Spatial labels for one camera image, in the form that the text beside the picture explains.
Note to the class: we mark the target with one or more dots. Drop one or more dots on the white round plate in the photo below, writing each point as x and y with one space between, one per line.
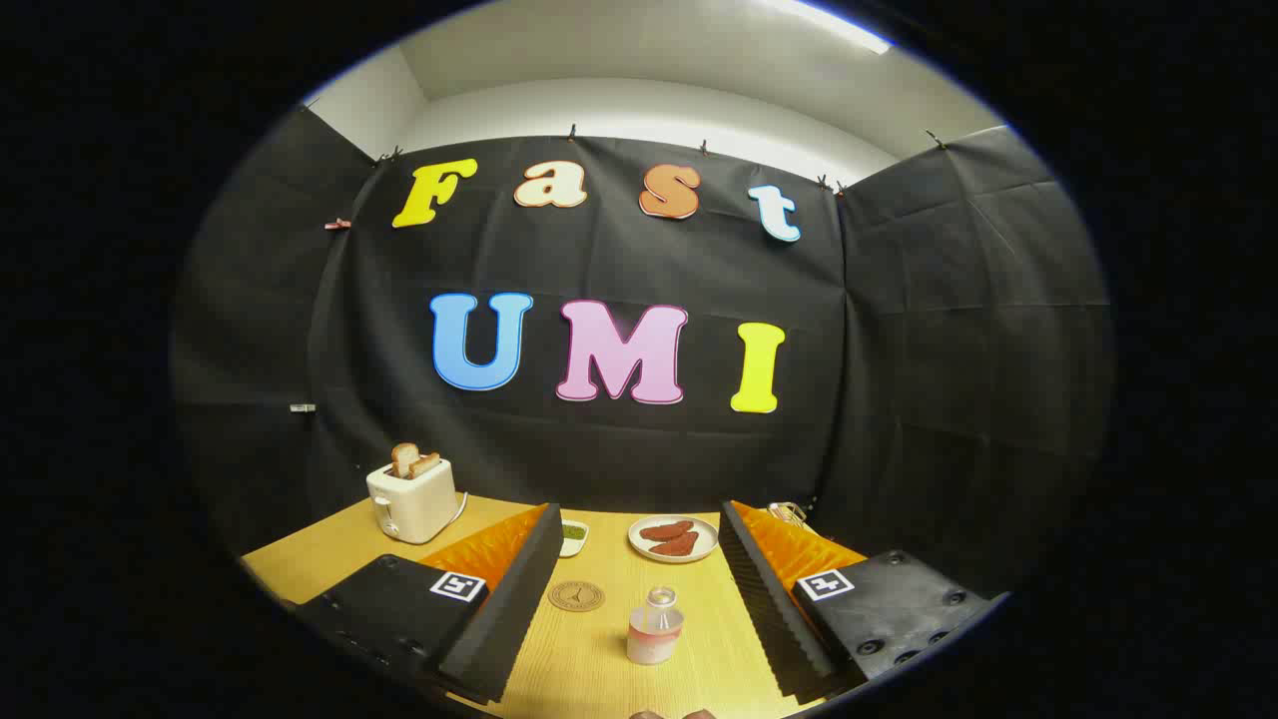
704 544

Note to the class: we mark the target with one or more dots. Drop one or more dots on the red meat slice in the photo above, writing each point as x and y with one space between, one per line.
664 530
677 545

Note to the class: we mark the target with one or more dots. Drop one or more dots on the white divided dish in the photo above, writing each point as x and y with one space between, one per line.
574 537

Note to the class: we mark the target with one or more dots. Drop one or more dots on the clear juice bottle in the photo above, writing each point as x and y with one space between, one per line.
654 639

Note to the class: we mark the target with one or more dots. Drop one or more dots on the round cork coaster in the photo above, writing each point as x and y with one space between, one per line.
576 596

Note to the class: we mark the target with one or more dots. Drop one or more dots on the white toaster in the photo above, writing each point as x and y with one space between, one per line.
419 504

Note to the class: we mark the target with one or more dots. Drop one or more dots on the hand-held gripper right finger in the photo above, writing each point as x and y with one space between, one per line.
774 619

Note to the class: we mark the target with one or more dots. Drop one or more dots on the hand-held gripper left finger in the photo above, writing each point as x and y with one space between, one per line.
504 629

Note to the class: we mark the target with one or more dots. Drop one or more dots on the wooden table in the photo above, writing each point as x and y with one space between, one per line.
599 669

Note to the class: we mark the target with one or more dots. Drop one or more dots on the toast slice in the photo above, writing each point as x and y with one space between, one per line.
402 457
426 463

